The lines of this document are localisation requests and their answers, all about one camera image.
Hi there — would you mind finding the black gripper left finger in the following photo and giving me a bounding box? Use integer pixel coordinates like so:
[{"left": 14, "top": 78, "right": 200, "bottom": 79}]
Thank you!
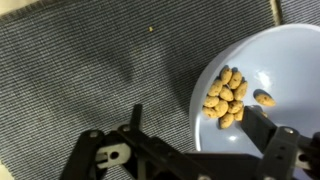
[{"left": 59, "top": 103, "right": 204, "bottom": 180}]

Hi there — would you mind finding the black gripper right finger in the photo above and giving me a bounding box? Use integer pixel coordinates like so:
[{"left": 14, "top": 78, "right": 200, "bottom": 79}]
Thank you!
[{"left": 241, "top": 105, "right": 320, "bottom": 180}]

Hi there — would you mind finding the blue plastic bowl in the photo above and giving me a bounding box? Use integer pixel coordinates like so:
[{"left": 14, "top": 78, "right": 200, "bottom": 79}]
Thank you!
[{"left": 188, "top": 23, "right": 320, "bottom": 180}]

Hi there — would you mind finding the tan oval snack nut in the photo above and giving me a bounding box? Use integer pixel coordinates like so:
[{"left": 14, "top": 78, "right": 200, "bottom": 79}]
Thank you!
[
  {"left": 201, "top": 106, "right": 218, "bottom": 119},
  {"left": 219, "top": 67, "right": 233, "bottom": 85},
  {"left": 227, "top": 100, "right": 244, "bottom": 115},
  {"left": 213, "top": 99, "right": 230, "bottom": 118},
  {"left": 207, "top": 79, "right": 224, "bottom": 98},
  {"left": 255, "top": 93, "right": 277, "bottom": 108},
  {"left": 233, "top": 107, "right": 245, "bottom": 122},
  {"left": 233, "top": 81, "right": 249, "bottom": 102},
  {"left": 228, "top": 70, "right": 243, "bottom": 90},
  {"left": 203, "top": 95, "right": 220, "bottom": 108},
  {"left": 218, "top": 86, "right": 235, "bottom": 102},
  {"left": 219, "top": 113, "right": 235, "bottom": 130}
]

